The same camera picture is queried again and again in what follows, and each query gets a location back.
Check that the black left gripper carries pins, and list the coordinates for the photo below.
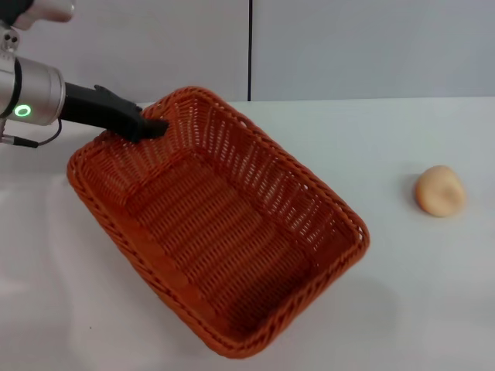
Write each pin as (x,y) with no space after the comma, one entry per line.
(100,110)

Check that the orange woven rectangular basket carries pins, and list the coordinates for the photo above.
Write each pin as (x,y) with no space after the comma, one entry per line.
(216,232)

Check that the round pale bread bun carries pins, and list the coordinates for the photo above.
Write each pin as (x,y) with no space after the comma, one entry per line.
(441,191)

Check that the black vertical wall seam strip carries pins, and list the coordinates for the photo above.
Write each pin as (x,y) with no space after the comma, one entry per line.
(250,50)

